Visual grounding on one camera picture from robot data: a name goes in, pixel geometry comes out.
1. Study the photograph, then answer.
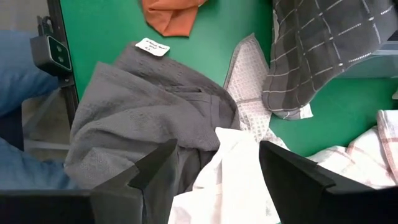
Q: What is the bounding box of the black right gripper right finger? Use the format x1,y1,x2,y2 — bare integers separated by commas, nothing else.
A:
259,140,336,224

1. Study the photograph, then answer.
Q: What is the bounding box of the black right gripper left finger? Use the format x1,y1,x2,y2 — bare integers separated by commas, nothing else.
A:
91,139,180,224

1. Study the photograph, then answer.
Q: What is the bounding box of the grey towel with white label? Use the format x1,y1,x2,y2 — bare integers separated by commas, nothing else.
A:
63,37,241,224

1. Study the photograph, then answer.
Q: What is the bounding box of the white red-checked towel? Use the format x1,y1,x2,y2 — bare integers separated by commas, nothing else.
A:
306,109,398,190

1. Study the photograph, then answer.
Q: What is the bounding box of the beige waffle-weave towel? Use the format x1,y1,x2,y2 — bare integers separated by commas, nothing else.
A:
223,33,313,144

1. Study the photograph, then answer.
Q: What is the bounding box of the dark grey plaid towel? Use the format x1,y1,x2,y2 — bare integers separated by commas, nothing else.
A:
262,0,398,121

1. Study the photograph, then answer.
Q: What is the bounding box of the orange towel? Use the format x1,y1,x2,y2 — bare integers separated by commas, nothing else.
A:
141,0,208,37

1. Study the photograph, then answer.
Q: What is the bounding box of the person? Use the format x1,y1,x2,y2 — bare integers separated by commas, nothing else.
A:
0,29,77,190

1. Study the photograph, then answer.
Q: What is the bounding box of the black table-level camera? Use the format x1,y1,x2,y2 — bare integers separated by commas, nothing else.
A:
30,15,73,77

